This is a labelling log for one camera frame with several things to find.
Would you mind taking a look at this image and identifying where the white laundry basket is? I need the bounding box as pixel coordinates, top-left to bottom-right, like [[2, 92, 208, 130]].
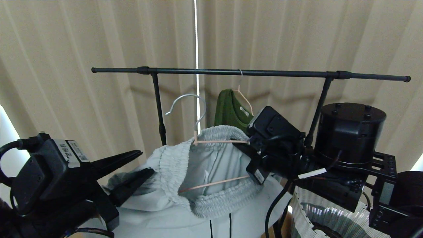
[[290, 186, 391, 238]]

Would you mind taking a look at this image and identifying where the pale grey garment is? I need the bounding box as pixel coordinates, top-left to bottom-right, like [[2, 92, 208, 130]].
[[79, 125, 293, 238]]

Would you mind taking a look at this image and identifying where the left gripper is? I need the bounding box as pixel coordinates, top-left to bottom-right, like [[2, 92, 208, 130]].
[[23, 150, 155, 238]]

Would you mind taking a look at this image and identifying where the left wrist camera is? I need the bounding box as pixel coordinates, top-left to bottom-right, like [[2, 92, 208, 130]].
[[11, 138, 92, 216]]

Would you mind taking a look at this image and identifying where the green sleeveless shirt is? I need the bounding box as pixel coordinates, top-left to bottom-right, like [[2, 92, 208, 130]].
[[214, 89, 255, 133]]

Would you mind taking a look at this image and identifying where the beige curtain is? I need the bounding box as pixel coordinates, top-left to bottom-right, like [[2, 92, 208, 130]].
[[0, 0, 423, 205]]

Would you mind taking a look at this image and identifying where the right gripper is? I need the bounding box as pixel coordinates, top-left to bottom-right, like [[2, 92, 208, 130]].
[[233, 142, 309, 186]]

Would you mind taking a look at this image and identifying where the pink clothes hanger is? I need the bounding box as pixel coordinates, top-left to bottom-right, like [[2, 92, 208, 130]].
[[231, 69, 255, 117], [165, 94, 252, 193]]

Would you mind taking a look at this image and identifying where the black clothes rack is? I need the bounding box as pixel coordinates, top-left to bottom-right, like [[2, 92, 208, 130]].
[[91, 66, 412, 147]]

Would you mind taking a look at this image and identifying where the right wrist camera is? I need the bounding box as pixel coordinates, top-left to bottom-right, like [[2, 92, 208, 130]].
[[247, 106, 305, 156]]

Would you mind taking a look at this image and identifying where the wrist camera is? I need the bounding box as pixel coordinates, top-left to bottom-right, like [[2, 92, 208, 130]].
[[247, 106, 305, 156], [11, 138, 92, 216]]

